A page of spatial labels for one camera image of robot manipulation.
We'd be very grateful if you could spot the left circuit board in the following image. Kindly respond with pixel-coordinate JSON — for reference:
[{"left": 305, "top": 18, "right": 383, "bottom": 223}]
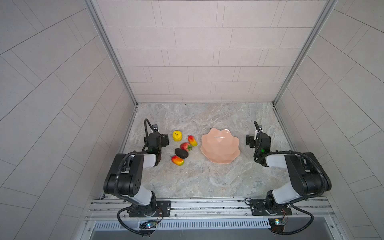
[{"left": 140, "top": 221, "right": 158, "bottom": 230}]

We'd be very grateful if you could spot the right corner metal profile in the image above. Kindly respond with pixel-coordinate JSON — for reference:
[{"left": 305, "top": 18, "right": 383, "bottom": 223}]
[{"left": 272, "top": 0, "right": 338, "bottom": 106}]

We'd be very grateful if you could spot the circuit board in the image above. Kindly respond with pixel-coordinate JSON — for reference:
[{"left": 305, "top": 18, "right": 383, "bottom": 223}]
[
  {"left": 140, "top": 221, "right": 158, "bottom": 230},
  {"left": 268, "top": 218, "right": 286, "bottom": 233}
]

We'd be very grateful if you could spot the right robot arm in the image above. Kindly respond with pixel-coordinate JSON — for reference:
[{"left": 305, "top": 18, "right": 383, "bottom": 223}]
[{"left": 246, "top": 131, "right": 332, "bottom": 215}]

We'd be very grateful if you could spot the yellow fake fruit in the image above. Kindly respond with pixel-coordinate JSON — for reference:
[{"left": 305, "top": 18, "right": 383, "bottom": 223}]
[{"left": 172, "top": 131, "right": 183, "bottom": 142}]

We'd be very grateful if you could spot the aluminium mounting rail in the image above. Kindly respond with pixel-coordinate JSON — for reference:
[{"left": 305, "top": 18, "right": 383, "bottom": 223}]
[{"left": 85, "top": 197, "right": 335, "bottom": 221}]

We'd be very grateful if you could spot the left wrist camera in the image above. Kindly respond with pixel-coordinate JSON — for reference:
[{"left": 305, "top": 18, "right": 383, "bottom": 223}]
[{"left": 151, "top": 124, "right": 159, "bottom": 132}]

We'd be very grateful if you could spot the black cable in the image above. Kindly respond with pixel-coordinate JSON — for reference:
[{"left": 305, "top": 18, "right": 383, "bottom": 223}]
[
  {"left": 116, "top": 205, "right": 157, "bottom": 237},
  {"left": 269, "top": 203, "right": 315, "bottom": 236}
]

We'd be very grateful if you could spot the black fake avocado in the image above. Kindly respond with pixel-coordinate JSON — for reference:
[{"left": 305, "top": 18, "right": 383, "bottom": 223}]
[{"left": 175, "top": 148, "right": 189, "bottom": 159}]

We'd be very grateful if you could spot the corner metal profile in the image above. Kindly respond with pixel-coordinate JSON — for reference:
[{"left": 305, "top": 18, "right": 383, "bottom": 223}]
[
  {"left": 272, "top": 0, "right": 338, "bottom": 106},
  {"left": 84, "top": 0, "right": 138, "bottom": 107}
]

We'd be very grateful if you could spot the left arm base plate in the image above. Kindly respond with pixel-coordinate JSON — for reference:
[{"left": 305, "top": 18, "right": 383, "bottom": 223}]
[{"left": 128, "top": 201, "right": 172, "bottom": 218}]

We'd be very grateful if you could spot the left corner metal profile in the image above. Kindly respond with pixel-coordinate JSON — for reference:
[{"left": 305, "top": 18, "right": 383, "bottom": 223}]
[{"left": 84, "top": 0, "right": 138, "bottom": 107}]

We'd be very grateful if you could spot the right black cable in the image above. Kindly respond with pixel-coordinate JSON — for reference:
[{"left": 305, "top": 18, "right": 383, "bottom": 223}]
[{"left": 269, "top": 203, "right": 315, "bottom": 236}]

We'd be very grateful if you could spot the left black cable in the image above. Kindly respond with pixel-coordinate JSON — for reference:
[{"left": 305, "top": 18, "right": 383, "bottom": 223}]
[{"left": 116, "top": 205, "right": 157, "bottom": 237}]

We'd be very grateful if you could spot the red-yellow mango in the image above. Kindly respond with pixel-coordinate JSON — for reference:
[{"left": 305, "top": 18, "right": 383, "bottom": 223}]
[
  {"left": 188, "top": 136, "right": 198, "bottom": 147},
  {"left": 171, "top": 156, "right": 185, "bottom": 166}
]

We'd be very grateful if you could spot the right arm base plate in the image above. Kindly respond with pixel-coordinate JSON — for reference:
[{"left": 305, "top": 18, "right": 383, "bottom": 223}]
[{"left": 246, "top": 199, "right": 292, "bottom": 217}]

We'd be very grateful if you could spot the pink fruit bowl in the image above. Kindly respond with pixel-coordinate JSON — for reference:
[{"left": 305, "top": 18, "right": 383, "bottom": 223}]
[{"left": 201, "top": 128, "right": 241, "bottom": 164}]

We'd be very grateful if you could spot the red fake strawberry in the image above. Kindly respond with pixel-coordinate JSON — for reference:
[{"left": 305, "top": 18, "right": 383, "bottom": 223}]
[{"left": 180, "top": 143, "right": 193, "bottom": 152}]

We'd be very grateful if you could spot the right circuit board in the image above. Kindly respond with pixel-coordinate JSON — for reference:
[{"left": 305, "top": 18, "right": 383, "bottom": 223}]
[{"left": 268, "top": 218, "right": 286, "bottom": 233}]

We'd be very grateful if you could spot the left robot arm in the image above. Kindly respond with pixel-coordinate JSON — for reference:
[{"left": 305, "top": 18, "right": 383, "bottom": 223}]
[{"left": 103, "top": 133, "right": 169, "bottom": 217}]

